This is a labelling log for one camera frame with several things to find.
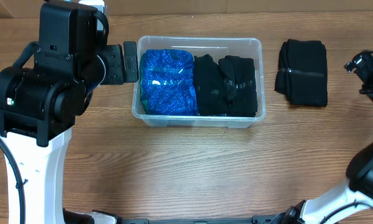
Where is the blue sequin fabric bundle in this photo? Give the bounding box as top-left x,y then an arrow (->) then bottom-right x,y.
140,49 -> 198,116

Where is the large black garment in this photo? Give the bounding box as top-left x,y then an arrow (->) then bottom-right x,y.
275,39 -> 328,107

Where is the small black garment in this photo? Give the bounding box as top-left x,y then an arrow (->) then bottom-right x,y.
219,55 -> 258,117

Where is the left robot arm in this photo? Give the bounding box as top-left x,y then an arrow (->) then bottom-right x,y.
0,1 -> 139,223

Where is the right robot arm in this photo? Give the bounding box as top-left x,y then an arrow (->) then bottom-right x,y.
270,50 -> 373,224

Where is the clear plastic storage bin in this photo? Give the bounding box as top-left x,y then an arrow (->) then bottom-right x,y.
132,35 -> 266,128

